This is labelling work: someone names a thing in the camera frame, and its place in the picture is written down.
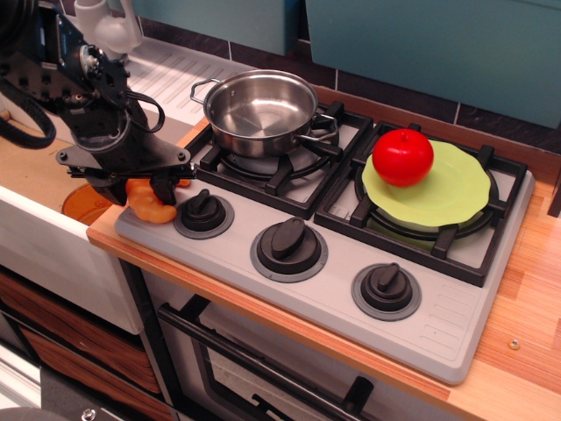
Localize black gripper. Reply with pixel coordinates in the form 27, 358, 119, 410
56, 129, 195, 206

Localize yellow plastic croissant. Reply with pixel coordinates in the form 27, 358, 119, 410
125, 179, 177, 224

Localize red plastic apple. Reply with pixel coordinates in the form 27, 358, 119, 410
372, 129, 434, 188

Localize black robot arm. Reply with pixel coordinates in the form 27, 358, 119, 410
1, 1, 195, 205

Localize black left stove knob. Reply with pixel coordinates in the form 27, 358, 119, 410
174, 189, 235, 240

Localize black stove knob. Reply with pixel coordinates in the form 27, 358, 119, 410
174, 189, 235, 240
250, 217, 329, 283
352, 262, 422, 322

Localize stainless steel pot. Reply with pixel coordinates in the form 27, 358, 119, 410
190, 69, 342, 160

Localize black middle stove knob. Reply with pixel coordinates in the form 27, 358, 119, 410
250, 217, 329, 283

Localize black right stove knob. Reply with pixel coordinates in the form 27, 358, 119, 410
352, 262, 422, 322

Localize light green plate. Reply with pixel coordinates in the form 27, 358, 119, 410
362, 140, 491, 227

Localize grey toy stove top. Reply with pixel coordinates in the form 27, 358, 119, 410
115, 169, 535, 384

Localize orange sink drain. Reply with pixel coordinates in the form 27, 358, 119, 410
61, 184, 112, 225

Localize white toy sink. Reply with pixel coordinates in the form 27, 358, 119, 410
0, 10, 255, 336

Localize grey toy faucet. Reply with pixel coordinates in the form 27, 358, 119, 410
75, 0, 143, 60

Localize black left burner grate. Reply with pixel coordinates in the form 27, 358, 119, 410
185, 102, 374, 219

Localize black burner grate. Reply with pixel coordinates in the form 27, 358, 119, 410
185, 102, 374, 219
314, 122, 531, 287

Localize wooden drawer fronts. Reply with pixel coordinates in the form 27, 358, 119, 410
1, 267, 174, 420

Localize toy oven door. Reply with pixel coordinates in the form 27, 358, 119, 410
160, 296, 447, 420

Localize black right burner grate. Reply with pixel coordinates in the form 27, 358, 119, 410
314, 122, 531, 287

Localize black oven door handle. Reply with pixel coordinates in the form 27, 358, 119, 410
158, 303, 373, 420

